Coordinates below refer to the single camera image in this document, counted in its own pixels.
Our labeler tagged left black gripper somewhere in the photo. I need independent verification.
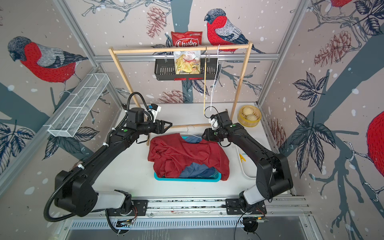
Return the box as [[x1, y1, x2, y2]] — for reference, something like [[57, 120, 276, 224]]
[[137, 118, 173, 136]]

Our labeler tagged white wire hanger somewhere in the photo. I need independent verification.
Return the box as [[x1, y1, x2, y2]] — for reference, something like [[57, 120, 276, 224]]
[[209, 45, 221, 110], [180, 125, 202, 144]]

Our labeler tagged dark red t-shirt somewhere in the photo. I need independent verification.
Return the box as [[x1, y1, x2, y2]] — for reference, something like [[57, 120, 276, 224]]
[[148, 133, 230, 181]]

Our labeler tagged yellow clothespin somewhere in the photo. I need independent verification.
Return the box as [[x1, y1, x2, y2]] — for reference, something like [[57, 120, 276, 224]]
[[239, 154, 246, 162]]

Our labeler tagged slate blue t-shirt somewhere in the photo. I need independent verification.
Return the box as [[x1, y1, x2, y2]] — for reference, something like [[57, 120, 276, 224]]
[[179, 133, 217, 179]]

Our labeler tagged yellow plastic hanger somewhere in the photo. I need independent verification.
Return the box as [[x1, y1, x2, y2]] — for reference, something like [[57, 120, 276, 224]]
[[203, 57, 208, 116]]

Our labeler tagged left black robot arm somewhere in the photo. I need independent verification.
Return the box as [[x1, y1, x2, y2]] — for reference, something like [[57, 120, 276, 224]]
[[43, 104, 173, 223]]

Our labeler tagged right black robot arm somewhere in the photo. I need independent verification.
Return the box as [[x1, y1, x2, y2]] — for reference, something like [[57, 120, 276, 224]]
[[203, 111, 294, 212]]

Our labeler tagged teal plastic basket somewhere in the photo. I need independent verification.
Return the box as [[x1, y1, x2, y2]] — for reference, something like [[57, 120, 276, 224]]
[[153, 136, 222, 183]]

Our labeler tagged white plastic tray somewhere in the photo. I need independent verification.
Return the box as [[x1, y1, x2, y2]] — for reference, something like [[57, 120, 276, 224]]
[[237, 147, 257, 180]]

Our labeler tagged yellow chips bag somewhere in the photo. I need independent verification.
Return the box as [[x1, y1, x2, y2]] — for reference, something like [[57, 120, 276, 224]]
[[174, 51, 201, 75]]

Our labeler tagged red Chuba snack bag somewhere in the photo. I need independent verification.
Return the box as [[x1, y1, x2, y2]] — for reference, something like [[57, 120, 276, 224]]
[[171, 31, 203, 48]]

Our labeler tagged wooden clothes rack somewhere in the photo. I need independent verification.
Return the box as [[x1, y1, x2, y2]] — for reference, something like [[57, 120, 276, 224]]
[[107, 41, 254, 146]]

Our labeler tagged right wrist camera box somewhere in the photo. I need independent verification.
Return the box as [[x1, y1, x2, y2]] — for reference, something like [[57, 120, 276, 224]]
[[209, 115, 220, 130]]

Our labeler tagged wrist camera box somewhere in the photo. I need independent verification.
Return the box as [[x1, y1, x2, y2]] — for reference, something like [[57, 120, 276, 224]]
[[148, 104, 162, 123], [209, 115, 220, 130]]

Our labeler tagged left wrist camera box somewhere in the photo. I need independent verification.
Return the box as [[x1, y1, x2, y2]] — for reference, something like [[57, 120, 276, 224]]
[[148, 104, 162, 123]]

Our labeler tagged black wall basket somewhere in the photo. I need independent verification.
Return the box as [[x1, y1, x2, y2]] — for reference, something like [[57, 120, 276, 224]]
[[155, 59, 222, 81]]

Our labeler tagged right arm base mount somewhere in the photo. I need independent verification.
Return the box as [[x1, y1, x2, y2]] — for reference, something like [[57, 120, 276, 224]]
[[224, 199, 267, 216]]

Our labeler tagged white wire shelf basket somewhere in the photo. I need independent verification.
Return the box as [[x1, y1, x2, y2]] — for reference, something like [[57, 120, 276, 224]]
[[48, 73, 110, 137]]

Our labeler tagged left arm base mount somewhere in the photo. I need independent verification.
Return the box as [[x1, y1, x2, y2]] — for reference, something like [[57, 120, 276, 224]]
[[107, 200, 149, 217]]

